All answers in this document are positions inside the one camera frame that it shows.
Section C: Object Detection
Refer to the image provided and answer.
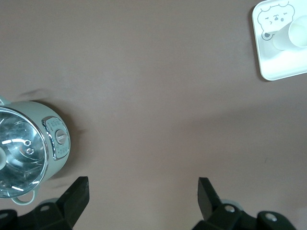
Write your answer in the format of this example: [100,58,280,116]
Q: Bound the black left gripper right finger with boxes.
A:
[193,177,295,230]

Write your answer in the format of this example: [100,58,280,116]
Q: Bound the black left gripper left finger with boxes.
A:
[0,176,90,230]

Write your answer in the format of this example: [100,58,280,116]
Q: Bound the white plastic cup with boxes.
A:
[272,14,307,51]

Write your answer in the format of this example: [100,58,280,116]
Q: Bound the pale green electric cooking pot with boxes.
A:
[0,94,71,206]

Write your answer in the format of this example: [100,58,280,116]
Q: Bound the brown table mat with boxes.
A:
[0,0,307,230]

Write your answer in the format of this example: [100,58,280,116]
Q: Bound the white bear print tray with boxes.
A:
[251,0,307,81]

